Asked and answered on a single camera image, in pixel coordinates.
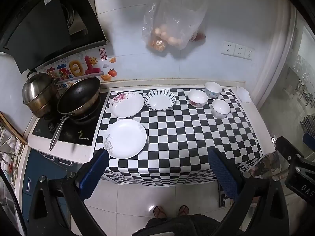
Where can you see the steel pot with lid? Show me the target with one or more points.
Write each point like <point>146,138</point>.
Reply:
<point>37,91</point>

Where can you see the person's dark trousers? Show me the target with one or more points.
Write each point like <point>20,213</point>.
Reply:
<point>177,227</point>

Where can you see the blue cabinet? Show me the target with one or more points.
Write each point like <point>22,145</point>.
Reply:
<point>37,172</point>

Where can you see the polka dot bowl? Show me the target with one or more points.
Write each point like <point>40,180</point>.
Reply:
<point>213,89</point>

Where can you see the person's right foot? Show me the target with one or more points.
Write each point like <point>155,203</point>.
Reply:
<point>183,211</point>

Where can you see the pink floral plate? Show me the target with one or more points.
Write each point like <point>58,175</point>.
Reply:
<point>126,105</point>

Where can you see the black range hood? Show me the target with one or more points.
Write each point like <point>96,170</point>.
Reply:
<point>37,29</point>

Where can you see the clear plastic bag with fruit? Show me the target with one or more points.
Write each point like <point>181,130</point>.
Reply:
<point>172,24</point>

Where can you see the white cloth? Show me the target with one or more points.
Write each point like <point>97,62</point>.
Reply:
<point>243,94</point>

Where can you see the black white checkered tablecloth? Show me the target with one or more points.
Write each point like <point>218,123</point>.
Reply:
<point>184,140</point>

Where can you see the white wall socket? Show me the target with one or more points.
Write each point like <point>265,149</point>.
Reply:
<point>228,48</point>
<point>249,53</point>
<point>240,51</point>

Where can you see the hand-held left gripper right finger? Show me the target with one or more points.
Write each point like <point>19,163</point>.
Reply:
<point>224,177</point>

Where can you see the black striped white plate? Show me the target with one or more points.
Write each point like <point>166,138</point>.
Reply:
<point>160,100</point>

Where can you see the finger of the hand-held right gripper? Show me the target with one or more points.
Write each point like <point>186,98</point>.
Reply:
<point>286,147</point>

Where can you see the black frying pan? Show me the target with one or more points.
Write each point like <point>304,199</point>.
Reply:
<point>78,95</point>

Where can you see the white bowl with red pattern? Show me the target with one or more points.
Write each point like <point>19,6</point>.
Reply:
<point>198,98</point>

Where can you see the white plate with grey flower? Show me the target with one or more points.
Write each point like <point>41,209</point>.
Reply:
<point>125,137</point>

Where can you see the black gas cooktop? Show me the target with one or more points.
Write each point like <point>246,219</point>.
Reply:
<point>73,134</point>

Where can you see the persimmon wall sticker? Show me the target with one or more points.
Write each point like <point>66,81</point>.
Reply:
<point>112,73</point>

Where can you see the colourful lettering wall sticker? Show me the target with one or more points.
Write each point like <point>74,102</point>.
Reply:
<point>73,70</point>

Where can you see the wooden board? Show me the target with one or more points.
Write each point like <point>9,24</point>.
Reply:
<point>12,127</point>

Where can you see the glass sliding door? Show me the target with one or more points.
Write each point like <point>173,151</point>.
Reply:
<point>295,91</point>

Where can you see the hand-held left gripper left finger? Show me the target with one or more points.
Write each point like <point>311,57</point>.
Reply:
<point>94,174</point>

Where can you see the white bowl with dark rim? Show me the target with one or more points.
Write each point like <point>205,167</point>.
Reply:
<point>220,109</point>

